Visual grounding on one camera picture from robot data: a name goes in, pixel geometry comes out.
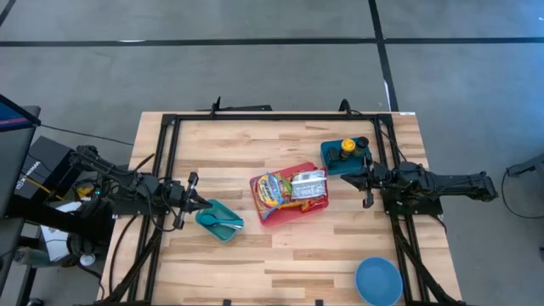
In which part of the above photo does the orange red ramen packet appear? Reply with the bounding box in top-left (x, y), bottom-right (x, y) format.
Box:
top-left (300, 195), bottom-right (329, 213)

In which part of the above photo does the blue bowl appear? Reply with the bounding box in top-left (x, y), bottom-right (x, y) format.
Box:
top-left (354, 256), bottom-right (405, 306)

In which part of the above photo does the blue plastic bin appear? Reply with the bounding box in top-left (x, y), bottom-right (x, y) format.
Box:
top-left (320, 136), bottom-right (375, 177)

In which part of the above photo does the white paper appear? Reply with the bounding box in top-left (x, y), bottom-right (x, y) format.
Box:
top-left (39, 201), bottom-right (82, 263)

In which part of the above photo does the computer monitor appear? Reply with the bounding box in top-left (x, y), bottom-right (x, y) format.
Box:
top-left (0, 93), bottom-right (43, 218)

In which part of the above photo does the blue white ramen packet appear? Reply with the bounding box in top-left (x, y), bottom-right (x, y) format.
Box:
top-left (254, 172), bottom-right (285, 221)

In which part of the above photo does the black lid jar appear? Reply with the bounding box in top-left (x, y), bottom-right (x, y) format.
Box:
top-left (354, 135), bottom-right (371, 158)

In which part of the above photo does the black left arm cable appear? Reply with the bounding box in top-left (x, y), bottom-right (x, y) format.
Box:
top-left (144, 178), bottom-right (179, 234)

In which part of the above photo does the teal plastic tray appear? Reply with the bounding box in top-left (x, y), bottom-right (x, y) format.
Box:
top-left (195, 198), bottom-right (246, 243)

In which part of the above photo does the black floor cable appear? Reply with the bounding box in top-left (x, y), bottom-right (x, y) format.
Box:
top-left (40, 124), bottom-right (135, 148)
top-left (500, 163), bottom-right (544, 221)

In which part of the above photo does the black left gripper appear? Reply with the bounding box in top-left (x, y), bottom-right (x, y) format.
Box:
top-left (167, 171), bottom-right (213, 231)

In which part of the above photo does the yellow cable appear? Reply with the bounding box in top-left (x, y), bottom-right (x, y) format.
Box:
top-left (24, 174), bottom-right (65, 201)

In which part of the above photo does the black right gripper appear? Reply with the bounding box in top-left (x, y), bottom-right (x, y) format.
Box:
top-left (339, 156), bottom-right (388, 209)

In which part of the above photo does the red plastic tray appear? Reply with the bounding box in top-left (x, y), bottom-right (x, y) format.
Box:
top-left (249, 161), bottom-right (331, 228)

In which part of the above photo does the yellow lid jar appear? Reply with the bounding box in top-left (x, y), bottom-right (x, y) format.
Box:
top-left (339, 138), bottom-right (357, 162)

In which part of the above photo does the black box with organic label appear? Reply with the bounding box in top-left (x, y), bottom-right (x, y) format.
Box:
top-left (326, 146), bottom-right (341, 169)

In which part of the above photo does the black table frame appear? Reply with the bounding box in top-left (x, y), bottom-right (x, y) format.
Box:
top-left (96, 110), bottom-right (465, 306)

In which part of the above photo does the black equipment box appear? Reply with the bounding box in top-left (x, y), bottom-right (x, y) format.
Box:
top-left (14, 135), bottom-right (77, 201)

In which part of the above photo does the yellow ramen packet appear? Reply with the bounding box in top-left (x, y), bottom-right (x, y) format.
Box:
top-left (278, 196), bottom-right (308, 212)

